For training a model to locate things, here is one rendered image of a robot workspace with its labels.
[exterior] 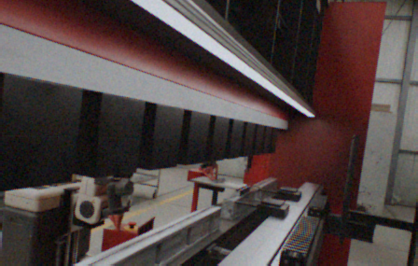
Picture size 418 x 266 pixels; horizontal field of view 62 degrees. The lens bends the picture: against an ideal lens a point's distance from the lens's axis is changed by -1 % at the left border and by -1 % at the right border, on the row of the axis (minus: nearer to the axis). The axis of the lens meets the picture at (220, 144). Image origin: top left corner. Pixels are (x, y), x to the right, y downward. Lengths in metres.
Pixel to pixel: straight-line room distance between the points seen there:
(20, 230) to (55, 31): 1.80
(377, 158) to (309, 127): 4.62
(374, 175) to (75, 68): 6.81
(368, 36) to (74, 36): 2.32
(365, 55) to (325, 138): 0.64
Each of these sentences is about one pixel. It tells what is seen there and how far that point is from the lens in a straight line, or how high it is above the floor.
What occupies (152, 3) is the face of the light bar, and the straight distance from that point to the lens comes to 0.49.
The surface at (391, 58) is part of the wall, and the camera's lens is 9.23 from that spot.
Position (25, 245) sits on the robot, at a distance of 2.32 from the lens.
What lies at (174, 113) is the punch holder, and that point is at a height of 1.32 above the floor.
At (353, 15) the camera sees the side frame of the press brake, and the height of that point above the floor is 2.20.
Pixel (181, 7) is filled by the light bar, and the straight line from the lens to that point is 0.52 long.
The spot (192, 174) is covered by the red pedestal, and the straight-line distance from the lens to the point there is 3.69.
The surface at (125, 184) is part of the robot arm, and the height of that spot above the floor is 1.01.
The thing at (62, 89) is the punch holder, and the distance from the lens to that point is 0.63.
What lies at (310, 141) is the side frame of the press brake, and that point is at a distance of 2.65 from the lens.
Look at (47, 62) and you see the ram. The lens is 0.60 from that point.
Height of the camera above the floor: 1.31
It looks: 3 degrees down
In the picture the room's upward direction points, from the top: 7 degrees clockwise
